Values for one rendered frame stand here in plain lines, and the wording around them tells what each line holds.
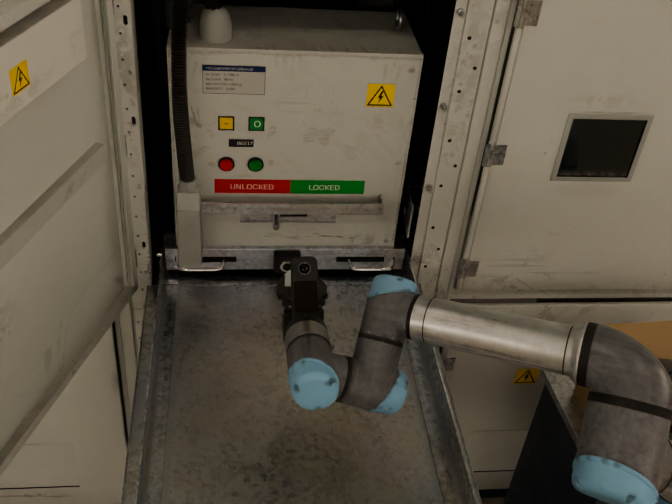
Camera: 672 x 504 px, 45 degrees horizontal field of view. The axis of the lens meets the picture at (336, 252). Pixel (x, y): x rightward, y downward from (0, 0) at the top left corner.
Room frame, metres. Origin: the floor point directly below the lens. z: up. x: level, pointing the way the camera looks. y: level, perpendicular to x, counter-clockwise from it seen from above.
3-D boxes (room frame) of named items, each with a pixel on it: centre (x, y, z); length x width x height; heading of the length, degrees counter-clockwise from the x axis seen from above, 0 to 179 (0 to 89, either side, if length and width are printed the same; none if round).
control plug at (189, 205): (1.34, 0.31, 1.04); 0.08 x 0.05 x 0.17; 9
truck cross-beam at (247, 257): (1.46, 0.11, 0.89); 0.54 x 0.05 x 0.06; 99
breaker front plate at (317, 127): (1.44, 0.11, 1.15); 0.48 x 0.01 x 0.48; 99
